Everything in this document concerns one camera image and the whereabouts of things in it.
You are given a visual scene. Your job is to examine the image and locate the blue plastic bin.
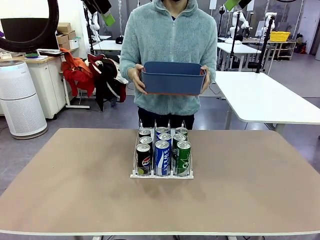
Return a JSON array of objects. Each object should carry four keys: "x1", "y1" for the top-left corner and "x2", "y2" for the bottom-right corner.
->
[{"x1": 141, "y1": 61, "x2": 207, "y2": 97}]

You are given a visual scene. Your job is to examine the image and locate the person light green fleece torso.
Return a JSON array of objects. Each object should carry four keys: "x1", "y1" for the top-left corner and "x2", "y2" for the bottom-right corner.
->
[{"x1": 119, "y1": 0, "x2": 218, "y2": 116}]

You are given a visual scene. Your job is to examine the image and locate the person right forearm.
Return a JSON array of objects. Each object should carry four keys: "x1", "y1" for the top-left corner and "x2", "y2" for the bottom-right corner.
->
[{"x1": 119, "y1": 42, "x2": 141, "y2": 76}]

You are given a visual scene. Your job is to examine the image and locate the orange jacket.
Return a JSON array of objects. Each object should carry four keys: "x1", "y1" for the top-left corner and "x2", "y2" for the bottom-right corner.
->
[{"x1": 59, "y1": 47, "x2": 96, "y2": 98}]

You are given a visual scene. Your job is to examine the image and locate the black tripod stand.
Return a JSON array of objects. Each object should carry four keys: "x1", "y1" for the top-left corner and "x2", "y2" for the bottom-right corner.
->
[
  {"x1": 254, "y1": 14, "x2": 275, "y2": 74},
  {"x1": 228, "y1": 12, "x2": 241, "y2": 68}
]

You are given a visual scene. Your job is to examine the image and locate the person right hand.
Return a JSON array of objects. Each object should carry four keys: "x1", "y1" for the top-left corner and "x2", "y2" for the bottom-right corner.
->
[{"x1": 128, "y1": 63, "x2": 147, "y2": 95}]

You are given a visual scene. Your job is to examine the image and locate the large white side table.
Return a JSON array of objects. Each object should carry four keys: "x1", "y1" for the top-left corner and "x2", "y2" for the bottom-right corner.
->
[{"x1": 212, "y1": 71, "x2": 320, "y2": 135}]

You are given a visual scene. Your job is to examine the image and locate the white cylindrical air purifier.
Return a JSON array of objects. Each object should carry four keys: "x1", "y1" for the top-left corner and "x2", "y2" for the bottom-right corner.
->
[{"x1": 0, "y1": 59, "x2": 48, "y2": 140}]

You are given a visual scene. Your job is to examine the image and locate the person left forearm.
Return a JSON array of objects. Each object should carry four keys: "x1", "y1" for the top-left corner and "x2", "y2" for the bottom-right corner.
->
[{"x1": 203, "y1": 42, "x2": 218, "y2": 83}]

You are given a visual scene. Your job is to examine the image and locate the white cabinet desk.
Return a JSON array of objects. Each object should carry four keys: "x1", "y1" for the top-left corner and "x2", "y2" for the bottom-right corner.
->
[{"x1": 26, "y1": 53, "x2": 76, "y2": 120}]

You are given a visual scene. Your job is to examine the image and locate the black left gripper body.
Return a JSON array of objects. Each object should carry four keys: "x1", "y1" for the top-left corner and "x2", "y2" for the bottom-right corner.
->
[{"x1": 82, "y1": 0, "x2": 113, "y2": 15}]

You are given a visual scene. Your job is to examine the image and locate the person dark trousers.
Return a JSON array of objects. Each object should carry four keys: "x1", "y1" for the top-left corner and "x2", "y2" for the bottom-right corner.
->
[{"x1": 137, "y1": 107, "x2": 195, "y2": 130}]

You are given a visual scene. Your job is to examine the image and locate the black computer monitor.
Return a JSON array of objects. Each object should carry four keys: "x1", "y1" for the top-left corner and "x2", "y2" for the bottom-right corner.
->
[{"x1": 0, "y1": 17, "x2": 60, "y2": 51}]

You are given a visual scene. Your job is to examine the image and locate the wooden shelf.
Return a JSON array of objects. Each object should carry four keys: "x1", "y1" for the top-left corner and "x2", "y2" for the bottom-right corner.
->
[{"x1": 267, "y1": 39, "x2": 297, "y2": 61}]

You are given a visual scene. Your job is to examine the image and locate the person left hand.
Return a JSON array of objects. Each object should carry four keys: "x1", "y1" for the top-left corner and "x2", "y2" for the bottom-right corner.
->
[{"x1": 199, "y1": 65, "x2": 211, "y2": 95}]

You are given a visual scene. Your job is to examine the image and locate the white background table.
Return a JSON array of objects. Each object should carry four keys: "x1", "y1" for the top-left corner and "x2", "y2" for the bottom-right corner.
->
[
  {"x1": 216, "y1": 42, "x2": 262, "y2": 73},
  {"x1": 92, "y1": 39, "x2": 123, "y2": 55}
]

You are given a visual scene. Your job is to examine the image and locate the small rolling side table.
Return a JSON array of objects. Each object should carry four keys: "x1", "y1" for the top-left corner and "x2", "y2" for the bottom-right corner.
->
[{"x1": 58, "y1": 71, "x2": 91, "y2": 110}]

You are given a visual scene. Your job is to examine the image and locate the red jacket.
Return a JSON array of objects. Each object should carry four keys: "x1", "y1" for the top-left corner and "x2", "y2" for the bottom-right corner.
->
[{"x1": 87, "y1": 52, "x2": 127, "y2": 103}]

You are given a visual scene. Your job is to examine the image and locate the thick black left cable hose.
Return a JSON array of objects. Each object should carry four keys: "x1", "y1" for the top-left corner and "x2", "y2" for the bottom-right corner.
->
[{"x1": 0, "y1": 0, "x2": 60, "y2": 53}]

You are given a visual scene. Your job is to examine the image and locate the yellow plastic crate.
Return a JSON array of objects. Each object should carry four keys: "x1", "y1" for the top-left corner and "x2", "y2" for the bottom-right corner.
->
[{"x1": 269, "y1": 31, "x2": 292, "y2": 42}]

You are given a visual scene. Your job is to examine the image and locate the white can dispenser rack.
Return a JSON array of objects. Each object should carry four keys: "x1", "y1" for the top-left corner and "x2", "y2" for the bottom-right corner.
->
[{"x1": 129, "y1": 119, "x2": 195, "y2": 180}]

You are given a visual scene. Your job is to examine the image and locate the black and white jacket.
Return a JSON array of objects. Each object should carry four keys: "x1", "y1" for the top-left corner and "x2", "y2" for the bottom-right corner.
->
[{"x1": 94, "y1": 58, "x2": 121, "y2": 112}]

